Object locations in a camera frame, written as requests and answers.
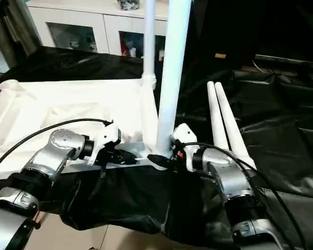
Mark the white plastic table top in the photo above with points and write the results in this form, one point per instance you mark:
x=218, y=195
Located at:
x=67, y=96

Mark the white plastic table leg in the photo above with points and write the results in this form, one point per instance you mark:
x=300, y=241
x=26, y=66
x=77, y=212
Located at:
x=149, y=39
x=233, y=125
x=216, y=117
x=172, y=78

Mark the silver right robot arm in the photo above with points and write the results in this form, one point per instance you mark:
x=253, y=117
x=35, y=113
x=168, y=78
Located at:
x=232, y=177

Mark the black mat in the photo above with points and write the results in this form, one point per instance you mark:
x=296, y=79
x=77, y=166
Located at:
x=135, y=192

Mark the white glass door cabinet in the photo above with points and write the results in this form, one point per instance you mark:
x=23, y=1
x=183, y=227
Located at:
x=99, y=18

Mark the long dark rod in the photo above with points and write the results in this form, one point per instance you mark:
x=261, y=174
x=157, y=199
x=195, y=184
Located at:
x=289, y=60

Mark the blue white patterned jar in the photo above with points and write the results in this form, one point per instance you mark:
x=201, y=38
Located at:
x=128, y=4

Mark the metal framed glass door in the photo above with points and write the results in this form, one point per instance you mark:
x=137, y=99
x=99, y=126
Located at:
x=5, y=36

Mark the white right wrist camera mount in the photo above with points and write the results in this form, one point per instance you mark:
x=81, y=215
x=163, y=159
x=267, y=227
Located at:
x=185, y=134

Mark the black metal table frame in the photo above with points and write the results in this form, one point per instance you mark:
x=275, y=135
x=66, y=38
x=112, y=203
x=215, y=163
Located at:
x=36, y=224

